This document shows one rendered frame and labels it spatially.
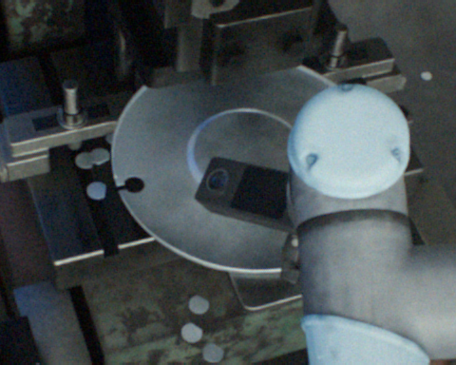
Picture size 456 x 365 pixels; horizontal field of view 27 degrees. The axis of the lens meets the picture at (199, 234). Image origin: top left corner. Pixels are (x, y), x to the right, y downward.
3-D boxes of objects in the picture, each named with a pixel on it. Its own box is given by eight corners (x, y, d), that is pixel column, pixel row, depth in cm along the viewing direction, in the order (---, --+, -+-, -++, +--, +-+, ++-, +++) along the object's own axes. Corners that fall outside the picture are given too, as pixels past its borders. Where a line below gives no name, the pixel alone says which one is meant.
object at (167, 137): (318, 36, 112) (319, 31, 112) (428, 234, 98) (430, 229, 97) (80, 87, 106) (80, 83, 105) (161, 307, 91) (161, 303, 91)
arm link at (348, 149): (294, 204, 58) (283, 77, 61) (290, 249, 69) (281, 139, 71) (424, 195, 58) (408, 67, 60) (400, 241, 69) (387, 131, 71)
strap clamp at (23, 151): (143, 149, 111) (145, 90, 102) (1, 182, 107) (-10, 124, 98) (128, 111, 114) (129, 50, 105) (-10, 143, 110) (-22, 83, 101)
